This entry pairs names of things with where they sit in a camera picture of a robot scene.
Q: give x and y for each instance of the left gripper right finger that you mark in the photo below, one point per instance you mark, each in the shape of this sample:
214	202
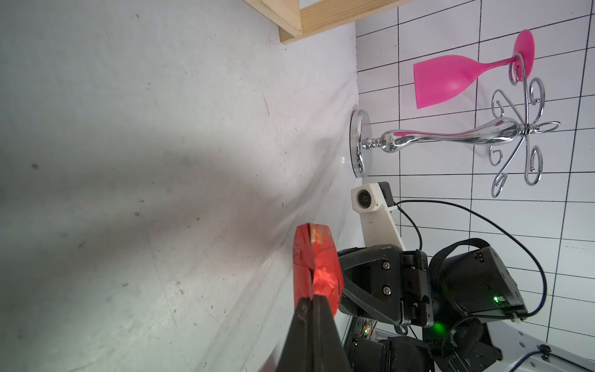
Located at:
328	351

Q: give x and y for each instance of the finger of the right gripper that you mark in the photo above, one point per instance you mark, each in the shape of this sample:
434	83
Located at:
372	283

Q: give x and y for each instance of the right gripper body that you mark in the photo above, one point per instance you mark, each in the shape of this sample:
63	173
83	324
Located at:
416	291

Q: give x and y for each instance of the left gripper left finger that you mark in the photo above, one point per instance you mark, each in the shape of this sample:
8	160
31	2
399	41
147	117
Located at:
297	354

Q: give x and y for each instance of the red tea bag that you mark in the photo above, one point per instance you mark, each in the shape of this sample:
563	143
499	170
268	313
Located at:
316	267

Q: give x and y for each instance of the wooden two-tier shelf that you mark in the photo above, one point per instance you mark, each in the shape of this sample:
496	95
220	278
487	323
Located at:
296	23

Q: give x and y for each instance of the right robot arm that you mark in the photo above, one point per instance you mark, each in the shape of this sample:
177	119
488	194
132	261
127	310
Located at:
450	312

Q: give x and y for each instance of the chrome cup rack stand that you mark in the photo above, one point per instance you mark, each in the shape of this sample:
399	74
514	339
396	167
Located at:
503	135

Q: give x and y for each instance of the pink plastic wine glass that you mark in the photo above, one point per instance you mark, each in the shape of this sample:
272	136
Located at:
443	78

